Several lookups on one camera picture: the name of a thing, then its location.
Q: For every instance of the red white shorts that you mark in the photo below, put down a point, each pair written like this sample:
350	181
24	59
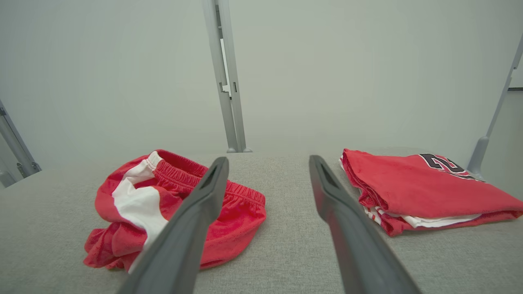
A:
237	228

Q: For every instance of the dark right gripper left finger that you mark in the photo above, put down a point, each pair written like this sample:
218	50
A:
179	245

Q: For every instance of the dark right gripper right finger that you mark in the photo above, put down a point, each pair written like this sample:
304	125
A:
359	249

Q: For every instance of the grey metal partition post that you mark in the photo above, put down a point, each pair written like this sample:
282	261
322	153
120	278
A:
480	151
16	149
231	110

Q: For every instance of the red white short-sleeve shirt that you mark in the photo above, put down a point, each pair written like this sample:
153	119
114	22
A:
408	188

